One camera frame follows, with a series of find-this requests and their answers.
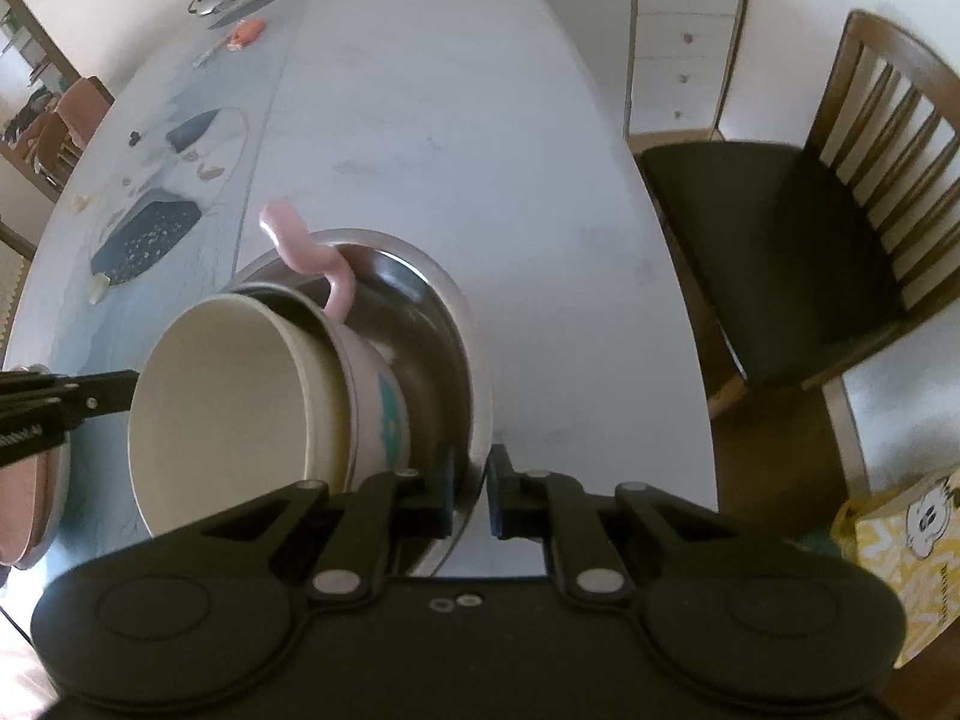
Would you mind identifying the wooden framed floor mirror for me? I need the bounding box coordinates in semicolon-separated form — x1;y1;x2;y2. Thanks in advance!
0;0;83;203

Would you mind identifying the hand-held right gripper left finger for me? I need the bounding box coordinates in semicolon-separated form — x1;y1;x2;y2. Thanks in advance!
202;450;457;605

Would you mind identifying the cream bowl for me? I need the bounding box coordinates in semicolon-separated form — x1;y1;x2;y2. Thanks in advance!
127;292;353;541

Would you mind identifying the wooden chair with black seat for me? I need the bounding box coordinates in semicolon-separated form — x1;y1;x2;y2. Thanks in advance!
628;9;960;496

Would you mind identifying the white drawer cabinet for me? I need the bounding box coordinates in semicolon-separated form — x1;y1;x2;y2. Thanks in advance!
622;0;758;142

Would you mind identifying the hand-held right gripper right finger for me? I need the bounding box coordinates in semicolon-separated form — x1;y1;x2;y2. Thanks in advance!
486;444;751;605

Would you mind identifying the orange small toy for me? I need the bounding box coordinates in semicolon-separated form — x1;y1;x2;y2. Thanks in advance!
227;17;267;53

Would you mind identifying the white plate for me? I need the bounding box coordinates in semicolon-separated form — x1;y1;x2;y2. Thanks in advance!
11;431;74;569

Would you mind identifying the pink chair cloth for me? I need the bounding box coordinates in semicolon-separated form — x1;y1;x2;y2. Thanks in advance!
56;76;115;140

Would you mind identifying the blue patterned table runner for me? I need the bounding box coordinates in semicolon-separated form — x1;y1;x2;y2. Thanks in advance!
7;0;308;541

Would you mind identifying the large steel bowl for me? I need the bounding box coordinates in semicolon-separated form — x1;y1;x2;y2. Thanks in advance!
232;227;496;578

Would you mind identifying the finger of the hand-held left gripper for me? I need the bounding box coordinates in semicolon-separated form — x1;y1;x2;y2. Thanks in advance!
0;364;142;428

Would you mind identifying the yellow patterned bag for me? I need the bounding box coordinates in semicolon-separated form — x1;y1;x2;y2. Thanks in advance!
832;465;960;672

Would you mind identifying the pink steel-lined handled bowl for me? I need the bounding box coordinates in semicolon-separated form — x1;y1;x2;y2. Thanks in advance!
225;201;412;488

